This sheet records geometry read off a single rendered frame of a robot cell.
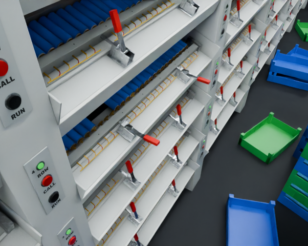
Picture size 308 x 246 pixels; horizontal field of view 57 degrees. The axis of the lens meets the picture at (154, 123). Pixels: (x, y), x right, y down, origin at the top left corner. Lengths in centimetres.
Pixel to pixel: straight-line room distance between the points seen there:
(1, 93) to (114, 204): 49
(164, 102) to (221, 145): 98
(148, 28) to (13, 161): 38
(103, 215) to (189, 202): 73
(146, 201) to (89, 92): 59
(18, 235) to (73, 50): 31
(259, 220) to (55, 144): 114
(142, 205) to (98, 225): 27
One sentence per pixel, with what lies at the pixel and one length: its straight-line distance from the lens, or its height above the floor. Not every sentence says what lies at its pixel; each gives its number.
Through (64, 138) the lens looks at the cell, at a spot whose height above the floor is 79.
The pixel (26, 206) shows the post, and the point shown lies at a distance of 46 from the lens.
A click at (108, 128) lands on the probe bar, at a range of 61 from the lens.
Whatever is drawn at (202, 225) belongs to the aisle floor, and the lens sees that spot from 136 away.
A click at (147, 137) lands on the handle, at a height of 76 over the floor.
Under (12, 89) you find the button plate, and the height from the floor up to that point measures 101.
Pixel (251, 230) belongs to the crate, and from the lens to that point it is 140.
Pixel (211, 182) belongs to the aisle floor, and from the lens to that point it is 150.
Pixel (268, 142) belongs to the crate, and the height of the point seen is 0.
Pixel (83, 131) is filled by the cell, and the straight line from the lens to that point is 60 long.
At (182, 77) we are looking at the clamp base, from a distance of 81.
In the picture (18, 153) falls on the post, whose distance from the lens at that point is 39.
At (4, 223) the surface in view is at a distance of 52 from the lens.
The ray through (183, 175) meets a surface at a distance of 128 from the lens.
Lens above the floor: 119
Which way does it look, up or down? 42 degrees down
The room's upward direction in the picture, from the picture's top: straight up
